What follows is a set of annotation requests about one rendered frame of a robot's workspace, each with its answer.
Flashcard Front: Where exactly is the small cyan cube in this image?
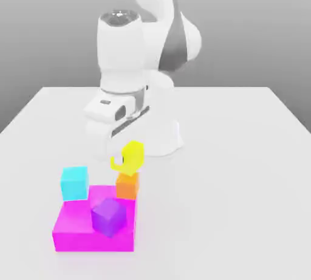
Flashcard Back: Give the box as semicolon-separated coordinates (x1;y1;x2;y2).
60;166;89;202

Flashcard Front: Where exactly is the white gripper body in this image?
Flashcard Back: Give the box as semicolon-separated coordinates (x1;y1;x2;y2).
85;105;151;162

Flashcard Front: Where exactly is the small purple cube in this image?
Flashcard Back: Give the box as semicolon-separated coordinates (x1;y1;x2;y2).
91;197;128;239

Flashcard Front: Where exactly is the small orange cube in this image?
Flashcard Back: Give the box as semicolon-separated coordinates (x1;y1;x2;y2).
115;171;140;201

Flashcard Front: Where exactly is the large magenta box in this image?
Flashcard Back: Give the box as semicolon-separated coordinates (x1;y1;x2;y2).
52;184;138;253

